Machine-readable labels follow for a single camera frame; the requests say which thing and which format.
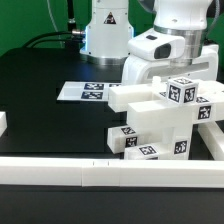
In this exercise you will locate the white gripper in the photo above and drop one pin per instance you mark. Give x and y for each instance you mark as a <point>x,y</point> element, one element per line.
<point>169,53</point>

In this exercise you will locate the white left fence bar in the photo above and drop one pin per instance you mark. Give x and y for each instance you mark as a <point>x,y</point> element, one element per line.
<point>3,123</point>

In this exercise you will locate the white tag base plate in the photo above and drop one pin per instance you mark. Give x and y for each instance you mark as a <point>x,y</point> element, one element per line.
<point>85,91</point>

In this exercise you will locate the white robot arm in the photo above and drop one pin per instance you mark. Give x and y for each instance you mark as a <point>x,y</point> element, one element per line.
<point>109,31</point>

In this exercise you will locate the white right fence bar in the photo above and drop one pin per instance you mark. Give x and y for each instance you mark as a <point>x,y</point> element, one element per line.
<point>213,138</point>

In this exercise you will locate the black vertical pole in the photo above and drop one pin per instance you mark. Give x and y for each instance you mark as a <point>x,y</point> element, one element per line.
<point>71,23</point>

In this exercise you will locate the white chair seat part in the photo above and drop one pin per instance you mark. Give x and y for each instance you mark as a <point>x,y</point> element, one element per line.
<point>173,133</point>

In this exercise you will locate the white tagged cube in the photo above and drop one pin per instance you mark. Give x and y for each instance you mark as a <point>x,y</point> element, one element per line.
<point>182,90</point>

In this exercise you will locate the white fence bar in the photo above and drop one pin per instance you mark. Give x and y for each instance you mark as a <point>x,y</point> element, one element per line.
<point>3,123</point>
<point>213,138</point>
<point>115,173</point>

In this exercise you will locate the white chair back frame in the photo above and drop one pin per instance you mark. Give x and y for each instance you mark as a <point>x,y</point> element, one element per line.
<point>136,99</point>

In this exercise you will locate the white front fence bar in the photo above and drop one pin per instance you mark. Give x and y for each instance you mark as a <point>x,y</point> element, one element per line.
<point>115,173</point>

